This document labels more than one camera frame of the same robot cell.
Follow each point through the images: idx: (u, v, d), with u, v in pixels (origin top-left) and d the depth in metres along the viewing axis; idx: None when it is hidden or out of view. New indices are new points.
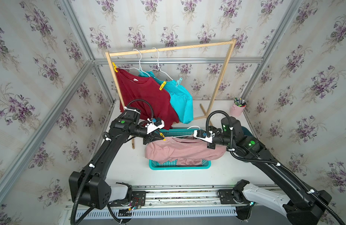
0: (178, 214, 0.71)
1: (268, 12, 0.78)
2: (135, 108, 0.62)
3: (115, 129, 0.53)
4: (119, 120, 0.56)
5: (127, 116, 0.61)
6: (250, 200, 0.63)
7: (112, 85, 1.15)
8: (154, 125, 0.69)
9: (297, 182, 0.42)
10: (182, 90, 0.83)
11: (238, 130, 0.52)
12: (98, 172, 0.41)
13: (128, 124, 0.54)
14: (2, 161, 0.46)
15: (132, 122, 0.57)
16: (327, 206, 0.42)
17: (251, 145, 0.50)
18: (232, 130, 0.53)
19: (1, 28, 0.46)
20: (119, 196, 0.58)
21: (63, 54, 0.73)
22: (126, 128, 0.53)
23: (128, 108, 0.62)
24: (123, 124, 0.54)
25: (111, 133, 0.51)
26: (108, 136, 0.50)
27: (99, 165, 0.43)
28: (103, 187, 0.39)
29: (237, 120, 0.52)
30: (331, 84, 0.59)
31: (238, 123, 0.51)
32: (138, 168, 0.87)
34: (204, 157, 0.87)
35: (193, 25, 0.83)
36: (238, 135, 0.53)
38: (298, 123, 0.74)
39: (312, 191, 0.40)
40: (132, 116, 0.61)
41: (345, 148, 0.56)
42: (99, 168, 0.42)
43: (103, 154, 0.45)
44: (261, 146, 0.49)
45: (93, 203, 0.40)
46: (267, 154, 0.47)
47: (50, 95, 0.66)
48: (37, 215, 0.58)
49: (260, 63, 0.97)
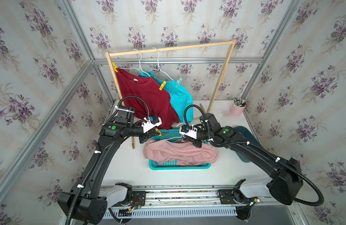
0: (178, 214, 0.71)
1: (268, 12, 0.78)
2: (127, 108, 0.54)
3: (106, 136, 0.47)
4: (109, 126, 0.49)
5: (118, 117, 0.54)
6: (248, 196, 0.63)
7: (112, 85, 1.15)
8: (151, 123, 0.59)
9: (265, 154, 0.47)
10: (182, 90, 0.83)
11: (214, 122, 0.59)
12: (88, 191, 0.38)
13: (119, 131, 0.48)
14: (2, 161, 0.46)
15: (124, 126, 0.50)
16: (296, 170, 0.45)
17: (225, 132, 0.57)
18: (208, 122, 0.61)
19: (1, 28, 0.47)
20: (119, 198, 0.58)
21: (63, 54, 0.73)
22: (117, 135, 0.47)
23: (119, 108, 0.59)
24: (114, 129, 0.48)
25: (101, 143, 0.46)
26: (97, 148, 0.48)
27: (89, 183, 0.39)
28: (96, 205, 0.37)
29: (210, 114, 0.62)
30: (331, 84, 0.59)
31: (212, 116, 0.59)
32: (138, 168, 0.84)
34: (202, 158, 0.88)
35: (192, 25, 0.83)
36: (215, 127, 0.61)
38: (298, 123, 0.74)
39: (278, 159, 0.45)
40: (124, 118, 0.54)
41: (345, 148, 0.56)
42: (88, 186, 0.39)
43: (93, 170, 0.41)
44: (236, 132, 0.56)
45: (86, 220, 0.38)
46: (239, 136, 0.54)
47: (50, 95, 0.66)
48: (36, 215, 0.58)
49: (260, 63, 0.97)
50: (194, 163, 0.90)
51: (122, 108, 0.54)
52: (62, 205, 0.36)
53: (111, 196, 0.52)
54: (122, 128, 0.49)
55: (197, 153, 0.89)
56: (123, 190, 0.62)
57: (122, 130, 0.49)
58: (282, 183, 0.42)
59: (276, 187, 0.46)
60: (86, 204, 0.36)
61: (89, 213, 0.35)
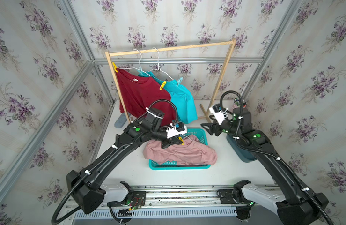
0: (178, 214, 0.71)
1: (268, 12, 0.78)
2: (156, 113, 0.53)
3: (128, 134, 0.49)
4: (134, 126, 0.51)
5: (145, 119, 0.54)
6: (248, 198, 0.64)
7: (112, 85, 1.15)
8: (177, 131, 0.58)
9: (293, 178, 0.42)
10: (182, 89, 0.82)
11: (248, 122, 0.52)
12: (91, 180, 0.39)
13: (141, 134, 0.48)
14: (2, 161, 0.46)
15: (147, 131, 0.50)
16: (320, 208, 0.41)
17: (256, 137, 0.51)
18: (240, 119, 0.54)
19: (1, 28, 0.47)
20: (117, 198, 0.57)
21: (63, 53, 0.73)
22: (137, 138, 0.47)
23: (149, 111, 0.53)
24: (137, 131, 0.49)
25: (121, 139, 0.47)
26: (115, 143, 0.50)
27: (96, 172, 0.41)
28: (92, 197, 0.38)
29: (248, 112, 0.53)
30: (331, 84, 0.59)
31: (248, 115, 0.51)
32: (138, 168, 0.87)
34: (202, 158, 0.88)
35: (192, 25, 0.83)
36: (246, 127, 0.53)
38: (298, 123, 0.74)
39: (307, 190, 0.40)
40: (151, 123, 0.53)
41: (345, 148, 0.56)
42: (94, 175, 0.40)
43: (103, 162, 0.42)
44: (266, 140, 0.50)
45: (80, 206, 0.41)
46: (271, 148, 0.48)
47: (50, 95, 0.66)
48: (37, 215, 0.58)
49: (260, 63, 0.97)
50: (193, 163, 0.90)
51: (152, 111, 0.53)
52: (70, 182, 0.39)
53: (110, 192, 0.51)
54: (144, 133, 0.49)
55: (197, 153, 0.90)
56: (125, 191, 0.62)
57: (143, 135, 0.49)
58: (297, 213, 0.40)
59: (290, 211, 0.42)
60: (84, 193, 0.37)
61: None
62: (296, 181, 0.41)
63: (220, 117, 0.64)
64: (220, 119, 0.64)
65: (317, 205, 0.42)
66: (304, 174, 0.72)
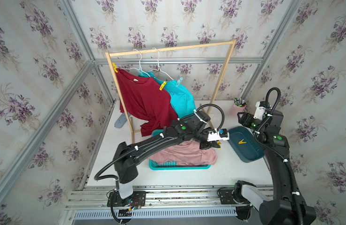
0: (178, 214, 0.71)
1: (268, 12, 0.78)
2: (202, 117, 0.55)
3: (173, 129, 0.53)
4: (180, 124, 0.55)
5: (191, 121, 0.57)
6: (244, 195, 0.66)
7: (112, 85, 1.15)
8: (219, 136, 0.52)
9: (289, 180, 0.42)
10: (182, 89, 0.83)
11: (275, 123, 0.54)
12: (136, 156, 0.44)
13: (185, 133, 0.52)
14: (2, 161, 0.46)
15: (191, 132, 0.54)
16: (299, 210, 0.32)
17: (276, 138, 0.51)
18: (268, 116, 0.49)
19: (1, 28, 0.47)
20: (123, 192, 0.57)
21: (63, 53, 0.73)
22: (181, 136, 0.51)
23: (196, 113, 0.56)
24: (183, 129, 0.53)
25: (168, 131, 0.52)
26: (163, 132, 0.52)
27: (141, 151, 0.46)
28: (129, 170, 0.42)
29: (281, 114, 0.52)
30: (331, 84, 0.59)
31: (280, 118, 0.52)
32: (139, 168, 0.87)
34: (202, 158, 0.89)
35: (192, 25, 0.83)
36: (272, 128, 0.55)
38: (298, 123, 0.74)
39: (296, 194, 0.40)
40: (196, 124, 0.56)
41: (345, 148, 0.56)
42: (140, 152, 0.46)
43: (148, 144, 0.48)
44: (286, 146, 0.49)
45: (121, 177, 0.46)
46: (285, 151, 0.48)
47: (50, 95, 0.66)
48: (37, 215, 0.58)
49: (260, 63, 0.97)
50: (193, 163, 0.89)
51: (199, 114, 0.55)
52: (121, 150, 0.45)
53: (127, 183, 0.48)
54: (189, 132, 0.53)
55: (197, 153, 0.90)
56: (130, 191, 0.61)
57: (187, 134, 0.53)
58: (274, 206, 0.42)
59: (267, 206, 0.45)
60: (128, 164, 0.42)
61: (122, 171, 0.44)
62: (290, 184, 0.41)
63: (259, 114, 0.65)
64: (258, 115, 0.66)
65: (298, 206, 0.39)
66: (304, 174, 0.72)
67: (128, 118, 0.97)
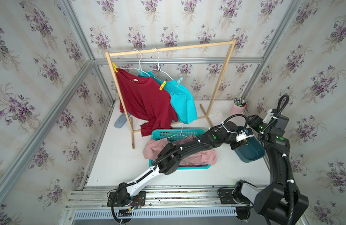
0: (178, 214, 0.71)
1: (268, 12, 0.78)
2: (229, 129, 0.65)
3: (206, 137, 0.67)
4: (212, 133, 0.68)
5: (220, 131, 0.69)
6: (243, 193, 0.66)
7: (112, 85, 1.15)
8: (246, 135, 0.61)
9: (286, 171, 0.45)
10: (182, 89, 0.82)
11: (280, 126, 0.57)
12: (180, 154, 0.58)
13: (216, 142, 0.65)
14: (2, 161, 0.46)
15: (221, 141, 0.66)
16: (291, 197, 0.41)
17: (277, 138, 0.54)
18: (273, 119, 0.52)
19: (1, 28, 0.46)
20: (138, 189, 0.63)
21: (63, 53, 0.73)
22: (212, 144, 0.64)
23: (224, 123, 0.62)
24: (215, 138, 0.67)
25: (204, 137, 0.66)
26: (200, 139, 0.65)
27: (185, 151, 0.59)
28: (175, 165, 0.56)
29: (286, 117, 0.55)
30: (331, 84, 0.59)
31: (285, 122, 0.56)
32: (139, 168, 0.87)
34: (202, 159, 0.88)
35: (192, 25, 0.83)
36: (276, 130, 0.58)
38: (298, 123, 0.74)
39: (291, 182, 0.42)
40: (224, 134, 0.67)
41: (345, 148, 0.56)
42: (183, 152, 0.59)
43: (189, 146, 0.62)
44: (287, 146, 0.52)
45: (165, 169, 0.60)
46: (286, 149, 0.51)
47: (50, 95, 0.66)
48: (37, 215, 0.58)
49: (260, 63, 0.97)
50: (193, 163, 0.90)
51: (226, 126, 0.66)
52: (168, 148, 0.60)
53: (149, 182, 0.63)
54: (219, 142, 0.66)
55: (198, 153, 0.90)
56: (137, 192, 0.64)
57: (217, 143, 0.66)
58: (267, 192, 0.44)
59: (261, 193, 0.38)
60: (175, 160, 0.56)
61: (169, 165, 0.59)
62: (286, 174, 0.44)
63: (268, 119, 0.69)
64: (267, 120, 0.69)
65: (291, 194, 0.40)
66: (304, 174, 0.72)
67: (128, 118, 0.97)
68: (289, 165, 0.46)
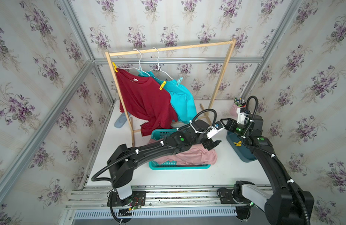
0: (178, 214, 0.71)
1: (268, 12, 0.78)
2: (197, 128, 0.55)
3: (172, 138, 0.55)
4: (180, 135, 0.58)
5: (188, 131, 0.59)
6: (245, 195, 0.65)
7: (112, 85, 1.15)
8: (216, 129, 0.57)
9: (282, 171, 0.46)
10: (182, 89, 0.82)
11: (258, 127, 0.60)
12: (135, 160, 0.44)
13: (183, 145, 0.54)
14: (2, 161, 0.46)
15: (188, 144, 0.55)
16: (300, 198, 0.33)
17: (260, 139, 0.58)
18: (251, 122, 0.64)
19: (1, 28, 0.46)
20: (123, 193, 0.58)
21: (63, 53, 0.73)
22: (178, 146, 0.53)
23: (193, 123, 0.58)
24: (181, 140, 0.56)
25: (169, 139, 0.54)
26: (163, 140, 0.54)
27: (141, 155, 0.46)
28: (127, 174, 0.42)
29: (261, 118, 0.60)
30: (331, 84, 0.59)
31: (261, 122, 0.59)
32: (138, 168, 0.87)
34: (202, 159, 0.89)
35: (192, 25, 0.83)
36: (255, 131, 0.61)
38: (298, 122, 0.75)
39: (292, 182, 0.43)
40: (193, 135, 0.57)
41: (345, 148, 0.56)
42: (139, 156, 0.46)
43: (148, 149, 0.49)
44: (269, 144, 0.56)
45: (114, 180, 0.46)
46: (270, 149, 0.54)
47: (50, 95, 0.66)
48: (37, 215, 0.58)
49: (260, 63, 0.97)
50: (193, 163, 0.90)
51: (195, 125, 0.55)
52: (121, 151, 0.46)
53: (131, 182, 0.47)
54: (187, 145, 0.55)
55: (198, 153, 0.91)
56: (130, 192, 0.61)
57: (185, 146, 0.54)
58: (277, 200, 0.42)
59: (271, 203, 0.45)
60: (126, 167, 0.43)
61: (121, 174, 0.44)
62: (283, 175, 0.45)
63: (240, 119, 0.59)
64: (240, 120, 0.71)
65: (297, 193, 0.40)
66: (304, 174, 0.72)
67: (128, 118, 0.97)
68: (281, 163, 0.48)
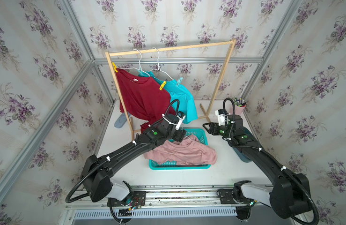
0: (178, 214, 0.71)
1: (268, 12, 0.78)
2: (170, 120, 0.56)
3: (145, 135, 0.54)
4: (152, 130, 0.57)
5: (161, 125, 0.59)
6: (246, 196, 0.64)
7: (112, 85, 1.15)
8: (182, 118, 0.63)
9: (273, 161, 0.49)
10: (182, 89, 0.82)
11: (239, 126, 0.63)
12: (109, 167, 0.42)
13: (157, 138, 0.54)
14: (2, 161, 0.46)
15: (162, 136, 0.55)
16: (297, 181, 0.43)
17: (244, 137, 0.62)
18: (233, 124, 0.66)
19: (1, 28, 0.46)
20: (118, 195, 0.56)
21: (63, 53, 0.73)
22: (154, 141, 0.52)
23: (165, 116, 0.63)
24: (155, 135, 0.55)
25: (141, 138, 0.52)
26: (136, 140, 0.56)
27: (114, 161, 0.44)
28: (105, 183, 0.40)
29: (240, 117, 0.64)
30: (331, 84, 0.59)
31: (241, 120, 0.62)
32: (138, 168, 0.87)
34: (202, 159, 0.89)
35: (192, 25, 0.83)
36: (238, 131, 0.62)
38: (298, 122, 0.75)
39: (284, 168, 0.46)
40: (166, 128, 0.58)
41: (345, 148, 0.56)
42: (112, 163, 0.43)
43: (121, 153, 0.46)
44: (253, 140, 0.60)
45: (91, 194, 0.42)
46: (255, 143, 0.58)
47: (50, 95, 0.66)
48: (37, 215, 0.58)
49: (260, 63, 0.97)
50: (193, 163, 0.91)
51: (168, 118, 0.57)
52: (90, 162, 0.42)
53: (116, 186, 0.53)
54: (160, 137, 0.55)
55: (198, 153, 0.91)
56: (127, 191, 0.62)
57: (159, 138, 0.54)
58: (280, 191, 0.43)
59: (275, 196, 0.47)
60: (100, 176, 0.40)
61: (98, 185, 0.40)
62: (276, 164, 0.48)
63: (220, 120, 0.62)
64: (220, 122, 0.74)
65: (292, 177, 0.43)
66: (304, 174, 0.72)
67: (128, 118, 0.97)
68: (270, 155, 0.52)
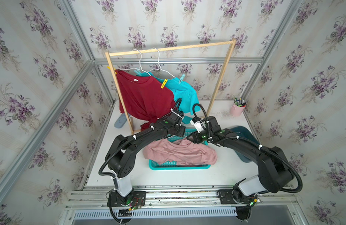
0: (178, 214, 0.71)
1: (268, 12, 0.78)
2: (178, 113, 0.69)
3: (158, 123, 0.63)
4: (164, 119, 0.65)
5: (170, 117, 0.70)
6: (246, 194, 0.64)
7: (112, 85, 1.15)
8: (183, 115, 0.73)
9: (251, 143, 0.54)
10: (185, 86, 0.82)
11: (215, 123, 0.69)
12: (136, 143, 0.50)
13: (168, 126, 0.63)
14: (2, 161, 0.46)
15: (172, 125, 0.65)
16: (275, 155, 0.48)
17: (223, 132, 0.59)
18: (209, 123, 0.72)
19: (1, 28, 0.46)
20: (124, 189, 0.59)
21: (63, 53, 0.73)
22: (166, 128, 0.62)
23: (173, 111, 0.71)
24: (166, 123, 0.65)
25: (157, 125, 0.62)
26: (153, 125, 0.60)
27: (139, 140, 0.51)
28: (131, 159, 0.46)
29: (211, 116, 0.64)
30: (331, 84, 0.59)
31: (214, 119, 0.68)
32: (138, 168, 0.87)
34: (202, 159, 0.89)
35: (192, 25, 0.83)
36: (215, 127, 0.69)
38: (298, 123, 0.74)
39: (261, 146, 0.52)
40: (174, 119, 0.69)
41: (345, 148, 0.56)
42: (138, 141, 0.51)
43: (143, 134, 0.54)
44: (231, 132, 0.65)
45: (119, 171, 0.47)
46: (232, 134, 0.63)
47: (50, 95, 0.66)
48: (37, 215, 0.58)
49: (260, 63, 0.97)
50: (193, 163, 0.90)
51: (175, 112, 0.69)
52: (116, 140, 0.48)
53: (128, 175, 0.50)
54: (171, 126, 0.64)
55: (198, 153, 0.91)
56: (130, 187, 0.63)
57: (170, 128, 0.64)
58: (263, 168, 0.46)
59: (262, 174, 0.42)
60: (130, 151, 0.46)
61: (128, 158, 0.46)
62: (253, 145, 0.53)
63: (199, 127, 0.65)
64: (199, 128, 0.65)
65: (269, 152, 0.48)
66: (304, 174, 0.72)
67: (128, 118, 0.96)
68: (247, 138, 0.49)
